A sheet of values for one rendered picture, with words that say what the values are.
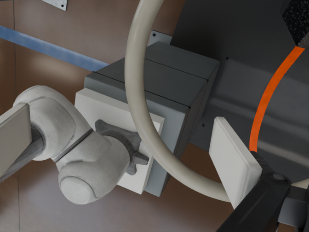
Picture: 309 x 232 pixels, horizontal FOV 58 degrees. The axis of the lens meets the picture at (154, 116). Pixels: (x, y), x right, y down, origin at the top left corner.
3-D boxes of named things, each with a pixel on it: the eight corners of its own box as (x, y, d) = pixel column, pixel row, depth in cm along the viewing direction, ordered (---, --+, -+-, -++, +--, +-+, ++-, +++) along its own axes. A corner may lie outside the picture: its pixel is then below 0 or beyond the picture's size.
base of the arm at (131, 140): (145, 178, 104) (140, 187, 99) (93, 159, 108) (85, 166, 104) (154, 137, 96) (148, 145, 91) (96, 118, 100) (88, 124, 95)
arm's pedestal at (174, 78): (205, 128, 182) (168, 212, 114) (137, 102, 193) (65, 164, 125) (232, 55, 158) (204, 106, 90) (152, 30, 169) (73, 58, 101)
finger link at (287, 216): (274, 203, 12) (341, 206, 12) (238, 149, 17) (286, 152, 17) (266, 230, 12) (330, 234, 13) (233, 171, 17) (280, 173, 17)
